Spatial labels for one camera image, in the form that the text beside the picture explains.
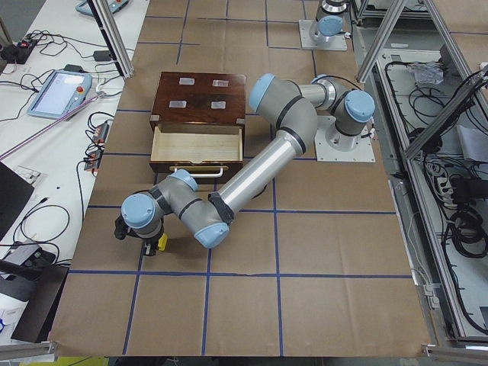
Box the orange black power strip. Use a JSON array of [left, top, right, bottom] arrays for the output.
[[84, 120, 110, 174]]

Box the black laptop corner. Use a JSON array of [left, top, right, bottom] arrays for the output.
[[0, 163, 34, 239]]

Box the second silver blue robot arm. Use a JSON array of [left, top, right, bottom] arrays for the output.
[[310, 0, 348, 42]]

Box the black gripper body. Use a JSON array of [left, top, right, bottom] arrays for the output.
[[114, 215, 164, 247]]

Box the black cable bundle right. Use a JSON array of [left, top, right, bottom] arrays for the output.
[[419, 125, 488, 268]]

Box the blue teach pendant tablet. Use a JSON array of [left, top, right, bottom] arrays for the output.
[[27, 70, 92, 120]]

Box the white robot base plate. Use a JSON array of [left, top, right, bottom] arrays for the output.
[[314, 116, 375, 163]]

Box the wooden drawer with white handle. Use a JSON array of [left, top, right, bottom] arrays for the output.
[[149, 124, 244, 181]]

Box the yellow block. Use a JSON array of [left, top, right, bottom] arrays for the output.
[[157, 233, 168, 252]]

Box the dark wooden cabinet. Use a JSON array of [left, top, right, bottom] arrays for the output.
[[149, 72, 246, 127]]

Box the aluminium frame strut lower right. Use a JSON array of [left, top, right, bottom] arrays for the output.
[[404, 76, 487, 160]]

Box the grey device with cables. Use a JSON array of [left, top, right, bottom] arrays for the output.
[[1, 243, 56, 274]]

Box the black box with red buttons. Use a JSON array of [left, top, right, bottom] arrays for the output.
[[1, 40, 38, 65]]

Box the aluminium frame strut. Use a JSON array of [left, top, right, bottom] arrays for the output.
[[404, 76, 487, 160], [356, 0, 406, 83]]

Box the purple metal rod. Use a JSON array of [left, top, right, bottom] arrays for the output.
[[0, 91, 108, 160]]

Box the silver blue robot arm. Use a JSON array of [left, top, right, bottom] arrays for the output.
[[114, 73, 375, 255]]

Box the aluminium frame post left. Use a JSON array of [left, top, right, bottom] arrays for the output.
[[88, 0, 134, 79]]

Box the black power adapter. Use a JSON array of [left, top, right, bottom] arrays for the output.
[[92, 50, 112, 62]]

